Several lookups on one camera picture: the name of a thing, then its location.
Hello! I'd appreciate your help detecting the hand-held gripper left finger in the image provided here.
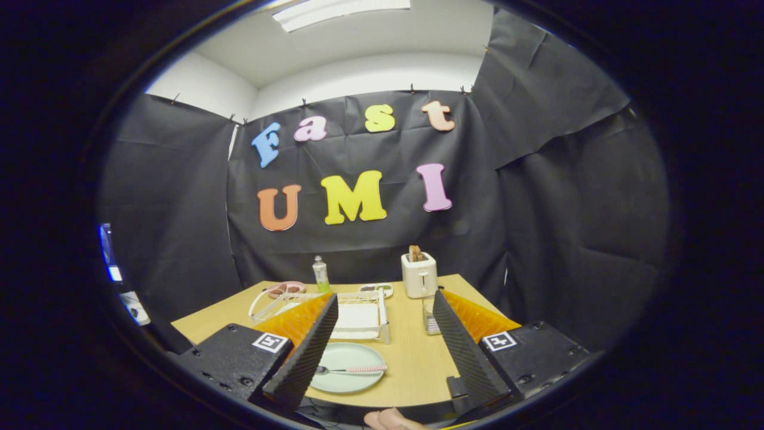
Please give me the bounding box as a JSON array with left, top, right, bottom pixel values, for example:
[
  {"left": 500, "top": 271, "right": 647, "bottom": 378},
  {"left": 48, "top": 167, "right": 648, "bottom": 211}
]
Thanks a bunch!
[{"left": 170, "top": 293, "right": 340, "bottom": 413}]

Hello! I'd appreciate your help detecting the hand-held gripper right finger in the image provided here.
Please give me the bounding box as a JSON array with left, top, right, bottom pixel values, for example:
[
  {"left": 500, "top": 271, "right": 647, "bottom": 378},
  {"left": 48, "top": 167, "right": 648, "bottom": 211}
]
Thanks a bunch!
[{"left": 432, "top": 290, "right": 592, "bottom": 414}]

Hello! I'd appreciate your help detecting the light green plate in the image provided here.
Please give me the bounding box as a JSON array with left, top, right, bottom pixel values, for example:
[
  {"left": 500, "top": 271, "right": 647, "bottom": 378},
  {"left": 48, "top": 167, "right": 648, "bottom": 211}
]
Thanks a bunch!
[{"left": 309, "top": 342, "right": 387, "bottom": 395}]

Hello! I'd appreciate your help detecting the metal wire basket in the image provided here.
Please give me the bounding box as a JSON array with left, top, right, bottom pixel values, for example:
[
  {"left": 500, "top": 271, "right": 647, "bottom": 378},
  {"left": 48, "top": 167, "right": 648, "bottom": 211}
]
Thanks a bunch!
[{"left": 422, "top": 296, "right": 442, "bottom": 336}]

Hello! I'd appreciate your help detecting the pink checked handle spoon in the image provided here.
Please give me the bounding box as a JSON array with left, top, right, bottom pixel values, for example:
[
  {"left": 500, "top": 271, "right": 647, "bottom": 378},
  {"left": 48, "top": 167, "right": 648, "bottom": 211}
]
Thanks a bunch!
[{"left": 315, "top": 365, "right": 389, "bottom": 376}]

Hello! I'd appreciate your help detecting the white dish rack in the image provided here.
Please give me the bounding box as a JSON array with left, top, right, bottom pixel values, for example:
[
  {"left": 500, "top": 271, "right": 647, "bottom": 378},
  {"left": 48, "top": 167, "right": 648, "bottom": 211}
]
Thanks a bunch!
[{"left": 248, "top": 288, "right": 392, "bottom": 345}]

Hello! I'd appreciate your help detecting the pink plate with food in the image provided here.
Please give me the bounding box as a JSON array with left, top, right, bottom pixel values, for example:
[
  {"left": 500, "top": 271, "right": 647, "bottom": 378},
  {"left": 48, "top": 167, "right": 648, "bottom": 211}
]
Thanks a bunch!
[{"left": 267, "top": 281, "right": 306, "bottom": 300}]

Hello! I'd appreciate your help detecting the green dish soap bottle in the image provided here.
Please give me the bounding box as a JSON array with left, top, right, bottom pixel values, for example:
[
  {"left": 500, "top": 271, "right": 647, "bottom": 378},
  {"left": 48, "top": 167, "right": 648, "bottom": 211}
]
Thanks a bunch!
[{"left": 312, "top": 256, "right": 331, "bottom": 294}]

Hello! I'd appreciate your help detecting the white toaster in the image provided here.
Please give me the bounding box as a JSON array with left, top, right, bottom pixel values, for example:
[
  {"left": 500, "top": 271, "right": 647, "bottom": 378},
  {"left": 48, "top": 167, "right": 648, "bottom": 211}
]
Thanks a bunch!
[{"left": 401, "top": 251, "right": 438, "bottom": 299}]

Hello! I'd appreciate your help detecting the white object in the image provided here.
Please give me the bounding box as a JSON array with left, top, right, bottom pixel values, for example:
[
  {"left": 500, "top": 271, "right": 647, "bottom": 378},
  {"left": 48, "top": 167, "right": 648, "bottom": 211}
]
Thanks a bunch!
[{"left": 119, "top": 291, "right": 151, "bottom": 326}]

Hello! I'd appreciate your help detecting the blue lit screen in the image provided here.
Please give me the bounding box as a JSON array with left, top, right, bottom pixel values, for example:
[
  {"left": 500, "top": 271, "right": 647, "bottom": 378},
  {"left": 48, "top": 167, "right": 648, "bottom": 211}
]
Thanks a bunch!
[{"left": 98, "top": 224, "right": 123, "bottom": 282}]

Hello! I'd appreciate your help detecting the ceiling light panel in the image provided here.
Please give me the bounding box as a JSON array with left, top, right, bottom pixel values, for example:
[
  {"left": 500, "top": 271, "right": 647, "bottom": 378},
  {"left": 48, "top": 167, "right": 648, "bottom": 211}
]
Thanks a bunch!
[{"left": 273, "top": 0, "right": 411, "bottom": 32}]

